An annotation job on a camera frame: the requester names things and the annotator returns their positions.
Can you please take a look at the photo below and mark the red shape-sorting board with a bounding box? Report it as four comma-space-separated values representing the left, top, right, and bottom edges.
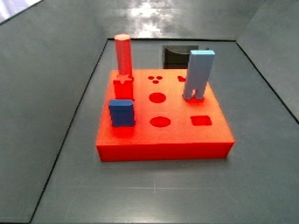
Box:
96, 69, 234, 161

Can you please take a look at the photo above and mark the black fixture stand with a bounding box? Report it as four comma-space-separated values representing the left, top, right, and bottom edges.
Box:
162, 45, 198, 69

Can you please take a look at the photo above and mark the dark blue short peg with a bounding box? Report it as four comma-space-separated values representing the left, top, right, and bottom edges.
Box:
108, 99, 136, 127

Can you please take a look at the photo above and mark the red star peg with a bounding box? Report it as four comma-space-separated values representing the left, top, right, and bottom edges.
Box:
113, 74, 133, 100

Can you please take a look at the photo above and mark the light blue arch peg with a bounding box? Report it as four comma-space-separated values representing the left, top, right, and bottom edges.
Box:
182, 50, 214, 100

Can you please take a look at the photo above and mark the red hexagonal tall peg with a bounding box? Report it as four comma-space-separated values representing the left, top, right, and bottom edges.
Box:
114, 34, 132, 75

